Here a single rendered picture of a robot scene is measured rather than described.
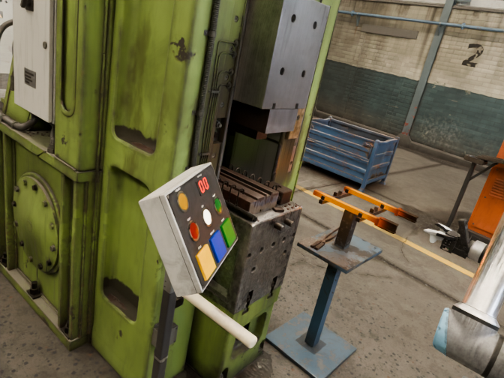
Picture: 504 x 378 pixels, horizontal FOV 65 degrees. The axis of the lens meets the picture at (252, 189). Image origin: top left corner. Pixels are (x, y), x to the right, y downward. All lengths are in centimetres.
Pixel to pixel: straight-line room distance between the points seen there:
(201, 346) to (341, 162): 392
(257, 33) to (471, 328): 123
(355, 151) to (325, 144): 44
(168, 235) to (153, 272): 63
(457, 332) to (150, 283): 113
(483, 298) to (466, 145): 772
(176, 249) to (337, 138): 463
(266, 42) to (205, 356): 145
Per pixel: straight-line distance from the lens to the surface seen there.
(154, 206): 101
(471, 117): 916
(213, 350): 201
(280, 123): 157
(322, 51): 201
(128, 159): 162
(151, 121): 157
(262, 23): 148
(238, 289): 173
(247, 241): 161
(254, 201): 162
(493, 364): 155
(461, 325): 155
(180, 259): 104
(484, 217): 497
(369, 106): 1008
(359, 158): 537
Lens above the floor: 159
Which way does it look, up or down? 21 degrees down
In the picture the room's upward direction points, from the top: 12 degrees clockwise
